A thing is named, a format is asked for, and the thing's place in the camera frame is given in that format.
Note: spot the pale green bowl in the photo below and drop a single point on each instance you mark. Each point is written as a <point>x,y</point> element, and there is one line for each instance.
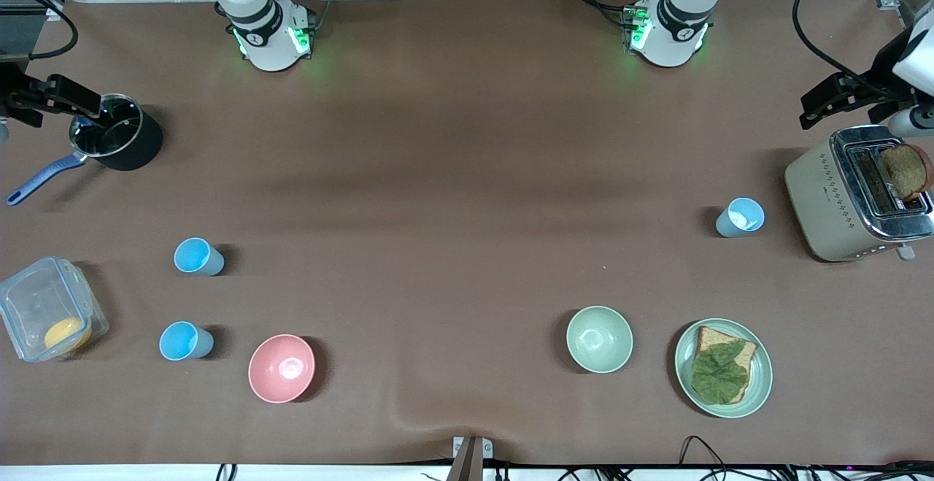
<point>600,339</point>

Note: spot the pink bowl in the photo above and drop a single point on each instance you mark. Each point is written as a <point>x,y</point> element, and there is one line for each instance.
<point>281,368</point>

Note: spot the orange round food item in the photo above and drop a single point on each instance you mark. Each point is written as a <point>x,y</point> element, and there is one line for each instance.
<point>66,333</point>

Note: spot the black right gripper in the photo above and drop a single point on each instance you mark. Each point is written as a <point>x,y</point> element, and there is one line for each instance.
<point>16,95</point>

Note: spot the blue plastic cup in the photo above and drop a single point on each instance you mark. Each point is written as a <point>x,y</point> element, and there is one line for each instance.
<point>195,256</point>
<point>740,217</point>
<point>181,341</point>

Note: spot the beige chrome toaster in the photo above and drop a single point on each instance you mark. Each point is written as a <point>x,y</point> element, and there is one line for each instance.
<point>821,204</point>

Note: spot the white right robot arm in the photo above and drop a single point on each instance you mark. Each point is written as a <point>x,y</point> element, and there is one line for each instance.
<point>263,28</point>

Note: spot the metal clamp bracket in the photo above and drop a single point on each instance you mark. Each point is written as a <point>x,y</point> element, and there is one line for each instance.
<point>472,455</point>

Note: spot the brown bread slice with lettuce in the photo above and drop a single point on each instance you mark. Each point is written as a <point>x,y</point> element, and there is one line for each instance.
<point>711,336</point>

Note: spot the green lettuce leaf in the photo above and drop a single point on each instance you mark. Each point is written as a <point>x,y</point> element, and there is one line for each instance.
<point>719,375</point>

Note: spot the brown table cover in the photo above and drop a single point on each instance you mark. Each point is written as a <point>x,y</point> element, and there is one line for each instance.
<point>438,284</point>

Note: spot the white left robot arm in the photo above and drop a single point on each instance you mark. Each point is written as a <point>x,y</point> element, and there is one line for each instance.
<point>675,25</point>

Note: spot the dark bread slice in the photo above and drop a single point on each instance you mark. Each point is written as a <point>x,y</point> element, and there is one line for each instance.
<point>907,171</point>

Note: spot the pale green plate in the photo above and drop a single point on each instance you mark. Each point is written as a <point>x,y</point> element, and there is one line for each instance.
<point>762,375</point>

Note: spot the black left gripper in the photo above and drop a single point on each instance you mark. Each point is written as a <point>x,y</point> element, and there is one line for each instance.
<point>878,85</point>

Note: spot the clear plastic lidded container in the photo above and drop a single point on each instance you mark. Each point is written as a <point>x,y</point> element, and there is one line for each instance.
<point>36,298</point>

